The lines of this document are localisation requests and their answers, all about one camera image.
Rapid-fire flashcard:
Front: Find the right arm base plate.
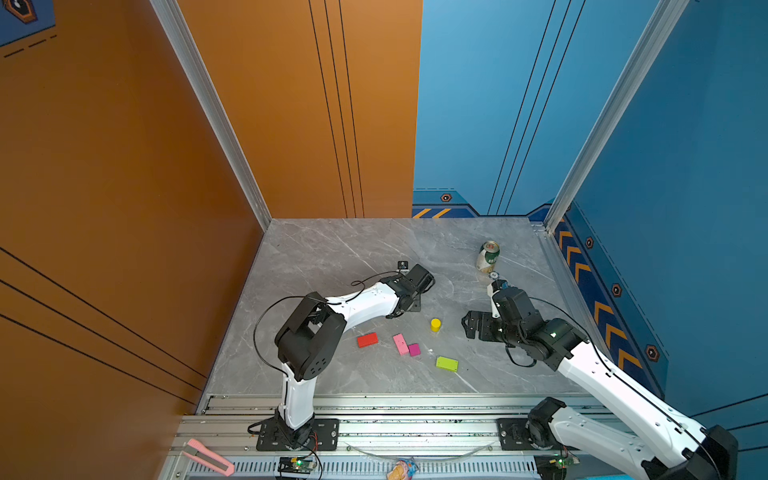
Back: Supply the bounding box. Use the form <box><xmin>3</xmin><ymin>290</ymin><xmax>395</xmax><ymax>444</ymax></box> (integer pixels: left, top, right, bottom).
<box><xmin>496</xmin><ymin>418</ymin><xmax>567</xmax><ymax>451</ymax></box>

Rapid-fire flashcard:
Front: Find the aluminium corner post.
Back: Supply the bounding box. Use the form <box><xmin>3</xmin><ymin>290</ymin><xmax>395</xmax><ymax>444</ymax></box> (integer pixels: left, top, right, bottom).
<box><xmin>150</xmin><ymin>0</ymin><xmax>272</xmax><ymax>232</ymax></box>
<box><xmin>543</xmin><ymin>0</ymin><xmax>689</xmax><ymax>235</ymax></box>

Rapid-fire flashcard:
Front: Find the right circuit board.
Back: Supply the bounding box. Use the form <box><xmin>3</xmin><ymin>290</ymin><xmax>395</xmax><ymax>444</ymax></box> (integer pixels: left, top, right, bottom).
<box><xmin>549</xmin><ymin>452</ymin><xmax>580</xmax><ymax>471</ymax></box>

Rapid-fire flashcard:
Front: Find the lime green block front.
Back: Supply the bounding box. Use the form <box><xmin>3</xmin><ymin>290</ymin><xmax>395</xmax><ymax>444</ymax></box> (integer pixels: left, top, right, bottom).
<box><xmin>435</xmin><ymin>356</ymin><xmax>459</xmax><ymax>373</ymax></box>

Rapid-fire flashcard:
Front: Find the left aluminium corner post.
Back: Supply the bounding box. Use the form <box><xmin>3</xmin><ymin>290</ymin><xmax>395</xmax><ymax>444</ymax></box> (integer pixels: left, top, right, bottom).
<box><xmin>150</xmin><ymin>0</ymin><xmax>272</xmax><ymax>232</ymax></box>

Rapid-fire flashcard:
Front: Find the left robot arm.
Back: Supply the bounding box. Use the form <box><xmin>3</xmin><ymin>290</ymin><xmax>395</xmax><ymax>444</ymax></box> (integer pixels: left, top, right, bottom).
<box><xmin>275</xmin><ymin>264</ymin><xmax>435</xmax><ymax>434</ymax></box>

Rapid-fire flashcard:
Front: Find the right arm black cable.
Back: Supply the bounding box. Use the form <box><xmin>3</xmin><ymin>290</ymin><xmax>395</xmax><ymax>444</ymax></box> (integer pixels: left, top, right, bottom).
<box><xmin>503</xmin><ymin>296</ymin><xmax>721</xmax><ymax>475</ymax></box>

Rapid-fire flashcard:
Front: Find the red rectangular block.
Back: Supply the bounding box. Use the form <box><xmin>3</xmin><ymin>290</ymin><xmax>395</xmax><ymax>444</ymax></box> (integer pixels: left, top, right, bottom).
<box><xmin>356</xmin><ymin>332</ymin><xmax>379</xmax><ymax>348</ymax></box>

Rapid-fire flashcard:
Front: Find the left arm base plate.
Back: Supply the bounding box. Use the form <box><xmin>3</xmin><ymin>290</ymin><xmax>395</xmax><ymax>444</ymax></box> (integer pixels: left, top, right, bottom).
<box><xmin>256</xmin><ymin>415</ymin><xmax>340</xmax><ymax>452</ymax></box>

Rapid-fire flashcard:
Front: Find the left circuit board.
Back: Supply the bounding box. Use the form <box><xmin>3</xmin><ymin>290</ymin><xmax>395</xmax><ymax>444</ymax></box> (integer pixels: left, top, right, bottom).
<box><xmin>277</xmin><ymin>456</ymin><xmax>319</xmax><ymax>479</ymax></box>

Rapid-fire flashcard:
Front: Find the pink rectangular block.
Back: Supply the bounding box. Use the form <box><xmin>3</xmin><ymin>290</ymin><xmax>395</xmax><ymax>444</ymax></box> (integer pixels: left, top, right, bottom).
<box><xmin>393</xmin><ymin>334</ymin><xmax>410</xmax><ymax>355</ymax></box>

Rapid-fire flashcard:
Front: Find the circuit board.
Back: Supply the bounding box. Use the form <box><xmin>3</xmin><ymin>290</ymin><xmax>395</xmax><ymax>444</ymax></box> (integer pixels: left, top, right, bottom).
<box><xmin>549</xmin><ymin>452</ymin><xmax>580</xmax><ymax>471</ymax></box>
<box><xmin>277</xmin><ymin>456</ymin><xmax>319</xmax><ymax>479</ymax></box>

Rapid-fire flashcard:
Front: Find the green beverage can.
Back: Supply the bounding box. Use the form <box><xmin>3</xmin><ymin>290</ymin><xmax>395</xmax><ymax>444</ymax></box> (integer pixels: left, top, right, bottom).
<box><xmin>476</xmin><ymin>240</ymin><xmax>500</xmax><ymax>273</ymax></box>

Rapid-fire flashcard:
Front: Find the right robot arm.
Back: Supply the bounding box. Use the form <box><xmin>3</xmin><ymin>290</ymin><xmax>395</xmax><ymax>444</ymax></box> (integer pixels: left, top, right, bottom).
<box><xmin>461</xmin><ymin>281</ymin><xmax>739</xmax><ymax>479</ymax></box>

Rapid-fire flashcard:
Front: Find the pink handled tool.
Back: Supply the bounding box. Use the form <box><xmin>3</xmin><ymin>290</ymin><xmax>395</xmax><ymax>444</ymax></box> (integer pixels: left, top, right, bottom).
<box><xmin>182</xmin><ymin>439</ymin><xmax>235</xmax><ymax>477</ymax></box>

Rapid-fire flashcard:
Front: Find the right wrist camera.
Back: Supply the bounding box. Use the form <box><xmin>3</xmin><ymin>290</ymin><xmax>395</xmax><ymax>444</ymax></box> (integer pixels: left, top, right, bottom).
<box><xmin>487</xmin><ymin>278</ymin><xmax>509</xmax><ymax>299</ymax></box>

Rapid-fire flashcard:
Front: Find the right aluminium corner post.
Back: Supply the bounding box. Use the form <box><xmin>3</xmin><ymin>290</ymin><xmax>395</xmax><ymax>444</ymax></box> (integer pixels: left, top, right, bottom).
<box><xmin>543</xmin><ymin>0</ymin><xmax>689</xmax><ymax>235</ymax></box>

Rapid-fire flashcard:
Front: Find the colourful snack wrapper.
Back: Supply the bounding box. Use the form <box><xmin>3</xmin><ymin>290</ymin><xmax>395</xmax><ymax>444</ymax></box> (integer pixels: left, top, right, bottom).
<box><xmin>386</xmin><ymin>459</ymin><xmax>418</xmax><ymax>480</ymax></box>

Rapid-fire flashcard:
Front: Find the aluminium front rail frame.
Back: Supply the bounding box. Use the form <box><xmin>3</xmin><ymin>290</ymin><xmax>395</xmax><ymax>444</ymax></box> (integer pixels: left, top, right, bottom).
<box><xmin>160</xmin><ymin>393</ymin><xmax>626</xmax><ymax>479</ymax></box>

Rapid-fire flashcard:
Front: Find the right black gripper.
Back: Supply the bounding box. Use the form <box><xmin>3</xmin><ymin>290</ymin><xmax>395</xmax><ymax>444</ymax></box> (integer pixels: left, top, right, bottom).
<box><xmin>458</xmin><ymin>309</ymin><xmax>524</xmax><ymax>349</ymax></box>

